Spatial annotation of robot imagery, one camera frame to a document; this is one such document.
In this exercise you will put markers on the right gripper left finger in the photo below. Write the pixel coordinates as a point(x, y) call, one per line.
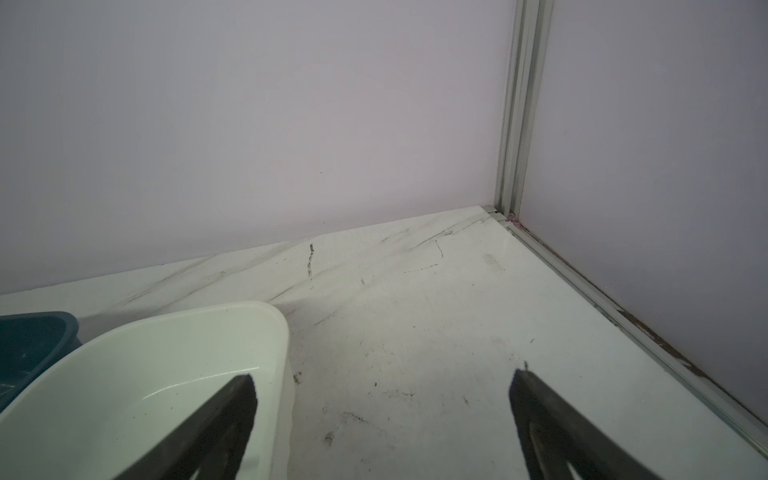
point(210, 443)

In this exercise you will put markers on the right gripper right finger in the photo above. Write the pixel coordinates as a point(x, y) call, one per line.
point(558, 442)

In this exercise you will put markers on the white plastic bin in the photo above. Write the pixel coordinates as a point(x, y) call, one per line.
point(102, 407)

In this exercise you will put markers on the teal plastic bin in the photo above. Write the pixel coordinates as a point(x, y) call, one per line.
point(30, 344)

